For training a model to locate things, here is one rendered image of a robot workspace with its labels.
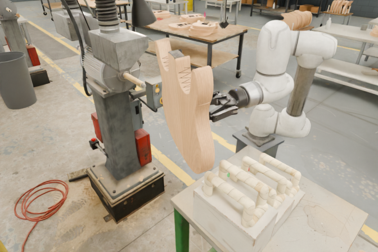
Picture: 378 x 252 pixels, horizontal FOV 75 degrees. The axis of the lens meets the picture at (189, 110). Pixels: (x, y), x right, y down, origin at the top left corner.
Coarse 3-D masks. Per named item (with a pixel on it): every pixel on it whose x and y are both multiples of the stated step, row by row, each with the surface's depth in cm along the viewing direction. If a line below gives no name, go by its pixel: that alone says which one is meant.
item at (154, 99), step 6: (156, 78) 177; (150, 84) 169; (150, 90) 172; (150, 96) 175; (156, 96) 174; (144, 102) 186; (150, 102) 178; (156, 102) 176; (162, 102) 180; (150, 108) 186; (156, 108) 178
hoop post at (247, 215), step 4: (244, 208) 76; (244, 212) 77; (248, 212) 76; (252, 212) 76; (244, 216) 78; (248, 216) 77; (252, 216) 77; (244, 220) 78; (248, 220) 78; (244, 224) 79
